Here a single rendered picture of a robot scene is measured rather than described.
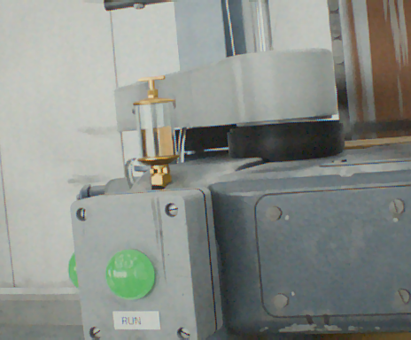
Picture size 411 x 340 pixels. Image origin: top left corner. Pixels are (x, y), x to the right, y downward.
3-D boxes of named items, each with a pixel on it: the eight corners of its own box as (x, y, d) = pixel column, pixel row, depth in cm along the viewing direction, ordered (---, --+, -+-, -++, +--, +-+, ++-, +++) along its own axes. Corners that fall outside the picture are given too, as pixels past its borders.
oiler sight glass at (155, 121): (134, 158, 61) (128, 105, 61) (149, 156, 64) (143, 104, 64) (168, 156, 61) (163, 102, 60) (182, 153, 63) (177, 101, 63)
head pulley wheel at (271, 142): (213, 165, 69) (210, 131, 69) (250, 156, 77) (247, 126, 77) (331, 156, 66) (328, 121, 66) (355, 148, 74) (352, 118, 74)
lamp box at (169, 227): (84, 346, 56) (68, 201, 55) (116, 329, 60) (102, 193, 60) (198, 348, 53) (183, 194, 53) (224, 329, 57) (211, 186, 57)
